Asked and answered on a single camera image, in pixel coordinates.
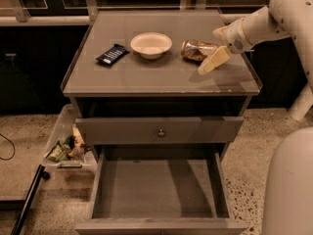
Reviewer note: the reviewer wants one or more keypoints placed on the green snack bag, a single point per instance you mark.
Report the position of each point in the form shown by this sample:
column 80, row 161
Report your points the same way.
column 58, row 153

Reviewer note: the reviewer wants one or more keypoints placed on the grey drawer cabinet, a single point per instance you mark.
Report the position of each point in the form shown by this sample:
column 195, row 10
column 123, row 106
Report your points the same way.
column 167, row 87

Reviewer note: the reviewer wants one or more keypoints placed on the grey top drawer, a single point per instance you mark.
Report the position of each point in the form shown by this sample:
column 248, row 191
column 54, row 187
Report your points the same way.
column 143, row 130

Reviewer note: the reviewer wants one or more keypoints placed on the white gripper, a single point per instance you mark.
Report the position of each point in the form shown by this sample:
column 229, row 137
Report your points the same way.
column 234, row 37

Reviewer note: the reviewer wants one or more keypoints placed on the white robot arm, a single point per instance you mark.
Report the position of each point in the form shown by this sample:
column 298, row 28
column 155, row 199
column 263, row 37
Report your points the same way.
column 288, row 203

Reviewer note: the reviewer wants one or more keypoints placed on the white window frame railing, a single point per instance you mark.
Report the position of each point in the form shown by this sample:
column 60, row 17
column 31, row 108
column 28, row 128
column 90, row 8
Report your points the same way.
column 71, row 12

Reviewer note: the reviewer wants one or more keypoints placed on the dark blue snack bar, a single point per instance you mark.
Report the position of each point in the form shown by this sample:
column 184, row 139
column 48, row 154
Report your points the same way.
column 113, row 55

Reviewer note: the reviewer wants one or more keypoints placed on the grey open middle drawer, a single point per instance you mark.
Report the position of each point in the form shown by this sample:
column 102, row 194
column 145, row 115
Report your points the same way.
column 159, row 192

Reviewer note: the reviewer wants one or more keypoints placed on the clear plastic storage bin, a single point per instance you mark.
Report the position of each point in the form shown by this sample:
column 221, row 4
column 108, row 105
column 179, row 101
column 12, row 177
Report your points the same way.
column 65, row 131

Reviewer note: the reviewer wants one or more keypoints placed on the black metal floor rail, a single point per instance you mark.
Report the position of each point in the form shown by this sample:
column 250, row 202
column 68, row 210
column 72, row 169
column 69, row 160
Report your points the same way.
column 39, row 175

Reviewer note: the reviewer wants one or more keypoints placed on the round brass drawer knob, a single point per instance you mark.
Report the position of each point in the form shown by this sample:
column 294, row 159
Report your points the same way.
column 161, row 133

